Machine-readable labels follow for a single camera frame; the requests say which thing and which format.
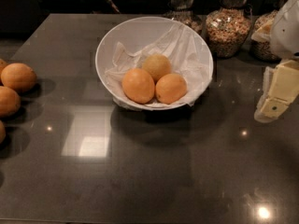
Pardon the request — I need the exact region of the back yellowish orange in bowl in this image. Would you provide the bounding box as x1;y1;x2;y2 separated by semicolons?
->
142;54;172;82

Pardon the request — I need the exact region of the glass jar middle with grains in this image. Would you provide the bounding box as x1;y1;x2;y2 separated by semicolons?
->
206;0;252;58

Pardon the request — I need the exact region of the white bowl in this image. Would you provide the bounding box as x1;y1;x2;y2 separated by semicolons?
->
94;16;215;112

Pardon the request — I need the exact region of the glass jar right with grains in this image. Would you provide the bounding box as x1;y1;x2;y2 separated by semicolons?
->
249;0;288;63

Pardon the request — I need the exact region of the glass jar with grains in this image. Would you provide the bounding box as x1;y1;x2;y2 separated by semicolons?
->
206;0;252;58
164;0;203;34
249;0;288;63

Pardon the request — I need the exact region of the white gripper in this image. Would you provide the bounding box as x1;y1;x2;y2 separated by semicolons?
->
251;20;299;123

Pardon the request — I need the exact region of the glass jar left with grains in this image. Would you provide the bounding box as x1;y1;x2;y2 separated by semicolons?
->
164;0;203;34

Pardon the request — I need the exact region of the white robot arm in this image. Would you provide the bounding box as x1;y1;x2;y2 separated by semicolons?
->
251;0;299;123

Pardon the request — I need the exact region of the white paper liner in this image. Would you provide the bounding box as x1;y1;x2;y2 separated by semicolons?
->
103;23;213;110

